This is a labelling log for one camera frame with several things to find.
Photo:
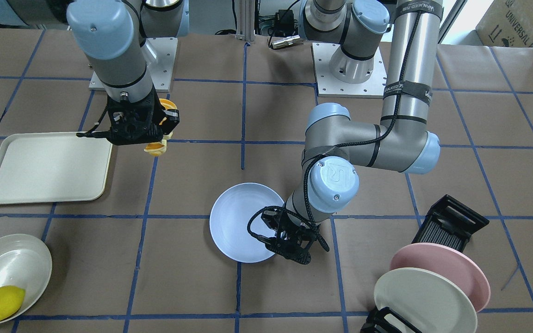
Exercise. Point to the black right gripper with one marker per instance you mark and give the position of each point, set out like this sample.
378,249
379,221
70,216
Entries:
171,119

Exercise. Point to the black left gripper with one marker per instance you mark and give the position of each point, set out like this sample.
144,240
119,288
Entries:
277,221

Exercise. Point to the light blue plate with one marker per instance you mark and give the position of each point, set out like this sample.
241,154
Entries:
229,219

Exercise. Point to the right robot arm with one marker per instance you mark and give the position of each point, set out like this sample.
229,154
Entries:
113,36

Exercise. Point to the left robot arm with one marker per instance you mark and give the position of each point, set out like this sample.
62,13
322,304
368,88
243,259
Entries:
335,143

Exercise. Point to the cream plate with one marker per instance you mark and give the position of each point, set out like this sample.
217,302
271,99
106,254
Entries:
427,300

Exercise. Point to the pink plate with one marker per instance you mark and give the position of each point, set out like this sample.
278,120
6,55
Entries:
449,263

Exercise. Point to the cream rectangular tray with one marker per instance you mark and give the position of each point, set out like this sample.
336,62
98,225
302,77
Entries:
52,167

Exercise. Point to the silver cylindrical connector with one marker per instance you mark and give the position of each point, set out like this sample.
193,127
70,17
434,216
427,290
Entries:
287,42

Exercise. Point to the black power adapter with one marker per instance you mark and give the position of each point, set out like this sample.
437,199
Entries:
284,19

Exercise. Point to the black dish rack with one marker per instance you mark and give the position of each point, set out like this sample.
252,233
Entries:
448,222

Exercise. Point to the cream shallow bowl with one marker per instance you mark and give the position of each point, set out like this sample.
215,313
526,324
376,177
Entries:
26,263

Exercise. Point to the cardboard box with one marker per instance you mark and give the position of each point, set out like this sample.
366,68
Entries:
507,23

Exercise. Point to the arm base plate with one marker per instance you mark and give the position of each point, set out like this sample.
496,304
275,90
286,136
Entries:
340,76
162,64

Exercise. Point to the aluminium frame post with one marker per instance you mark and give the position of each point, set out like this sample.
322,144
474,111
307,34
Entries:
245,13

